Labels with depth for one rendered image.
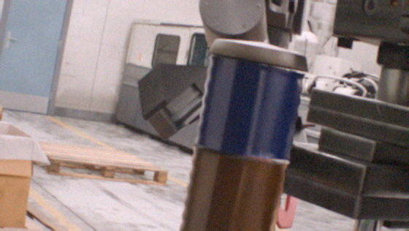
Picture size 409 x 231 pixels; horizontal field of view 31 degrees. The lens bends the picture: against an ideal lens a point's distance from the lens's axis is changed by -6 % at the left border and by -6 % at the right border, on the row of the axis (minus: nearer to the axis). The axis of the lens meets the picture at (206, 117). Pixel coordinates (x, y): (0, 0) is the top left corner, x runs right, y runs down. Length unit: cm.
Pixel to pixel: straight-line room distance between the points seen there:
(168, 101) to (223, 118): 37
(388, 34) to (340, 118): 8
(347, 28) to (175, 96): 18
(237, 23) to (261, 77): 37
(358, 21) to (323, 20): 851
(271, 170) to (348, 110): 28
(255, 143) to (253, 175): 1
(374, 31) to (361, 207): 13
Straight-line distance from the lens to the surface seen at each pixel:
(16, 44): 1162
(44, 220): 446
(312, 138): 788
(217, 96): 29
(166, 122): 67
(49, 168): 680
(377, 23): 55
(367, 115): 55
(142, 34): 1178
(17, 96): 1170
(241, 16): 66
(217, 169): 29
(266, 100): 29
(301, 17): 100
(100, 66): 1211
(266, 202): 29
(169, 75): 67
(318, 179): 53
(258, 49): 29
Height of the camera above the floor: 119
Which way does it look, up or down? 4 degrees down
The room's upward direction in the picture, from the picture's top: 10 degrees clockwise
